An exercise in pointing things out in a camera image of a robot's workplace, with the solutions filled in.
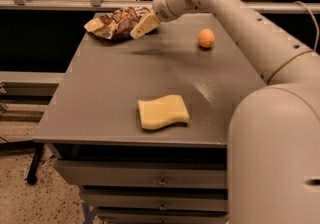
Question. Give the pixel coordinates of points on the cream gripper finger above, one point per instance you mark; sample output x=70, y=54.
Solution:
x=145, y=25

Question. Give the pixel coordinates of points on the brown chip bag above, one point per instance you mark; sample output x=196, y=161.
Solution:
x=118, y=24

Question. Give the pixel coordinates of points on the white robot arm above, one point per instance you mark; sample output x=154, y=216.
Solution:
x=273, y=144

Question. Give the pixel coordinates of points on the yellow sponge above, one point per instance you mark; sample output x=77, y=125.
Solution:
x=162, y=112

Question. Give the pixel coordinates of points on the orange ball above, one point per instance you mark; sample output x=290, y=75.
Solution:
x=206, y=38

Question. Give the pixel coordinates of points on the grey drawer cabinet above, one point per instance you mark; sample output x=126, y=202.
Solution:
x=94, y=114

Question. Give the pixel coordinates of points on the top grey drawer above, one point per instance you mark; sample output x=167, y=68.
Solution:
x=88, y=173

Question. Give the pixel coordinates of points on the grey drawer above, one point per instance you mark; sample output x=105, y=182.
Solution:
x=130, y=216
x=88, y=173
x=194, y=200

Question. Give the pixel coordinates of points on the middle grey drawer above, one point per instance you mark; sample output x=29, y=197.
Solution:
x=194, y=200

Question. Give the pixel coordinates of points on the black stand leg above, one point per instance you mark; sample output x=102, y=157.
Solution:
x=31, y=178

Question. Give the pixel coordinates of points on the bottom grey drawer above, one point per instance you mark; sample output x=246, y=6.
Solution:
x=130, y=216

